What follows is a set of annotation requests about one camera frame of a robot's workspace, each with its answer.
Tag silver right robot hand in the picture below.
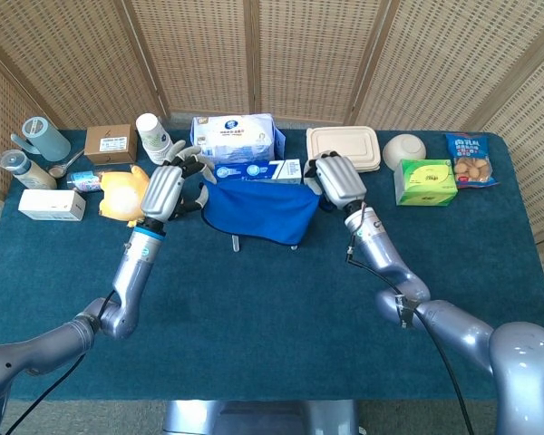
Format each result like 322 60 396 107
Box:
304 150 368 213

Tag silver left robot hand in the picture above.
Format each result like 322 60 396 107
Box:
139 140 219 223

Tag blue microfiber cloth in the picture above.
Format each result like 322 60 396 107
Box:
199 180 321 247

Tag white metal rack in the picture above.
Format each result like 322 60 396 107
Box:
229 234 299 253

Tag yellow plush toy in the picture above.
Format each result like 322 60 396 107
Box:
98 164 151 227

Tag beige lidded food containers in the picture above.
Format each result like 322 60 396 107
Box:
306 126 382 173

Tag stack of printed paper cups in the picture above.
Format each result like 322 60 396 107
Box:
135 112 173 166

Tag brown cardboard box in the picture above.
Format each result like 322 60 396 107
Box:
83 123 139 166

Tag white bowl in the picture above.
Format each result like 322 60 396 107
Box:
382 134 428 172

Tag small blue white packet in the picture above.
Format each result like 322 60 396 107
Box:
66 170 103 194

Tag green tissue pack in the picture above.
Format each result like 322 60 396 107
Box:
393 158 459 208

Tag blue and white toothpaste box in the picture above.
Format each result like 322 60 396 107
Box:
212 158 303 186

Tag white and blue tissue pack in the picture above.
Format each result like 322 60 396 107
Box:
189 111 287 163

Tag metal spoon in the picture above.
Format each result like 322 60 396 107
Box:
47 148 86 179

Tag white cardboard box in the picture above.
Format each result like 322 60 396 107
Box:
17 188 87 222

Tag blue biscuit snack bag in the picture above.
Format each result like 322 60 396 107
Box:
443 131 500 189

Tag clear capped beige bottle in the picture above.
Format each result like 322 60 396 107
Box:
0 149 58 190

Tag woven wicker folding screen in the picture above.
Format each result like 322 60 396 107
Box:
0 0 544 327

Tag teal table cover cloth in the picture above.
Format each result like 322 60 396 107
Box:
0 129 544 402

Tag silver robot torso base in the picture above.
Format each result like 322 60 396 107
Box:
161 400 359 435

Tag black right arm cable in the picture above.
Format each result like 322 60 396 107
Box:
344 201 475 435

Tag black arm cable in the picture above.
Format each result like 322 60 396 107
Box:
4 289 119 435
344 201 475 435

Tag pale teal handled jug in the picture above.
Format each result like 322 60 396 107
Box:
11 116 73 162

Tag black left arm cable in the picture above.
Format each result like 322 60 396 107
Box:
4 289 119 435

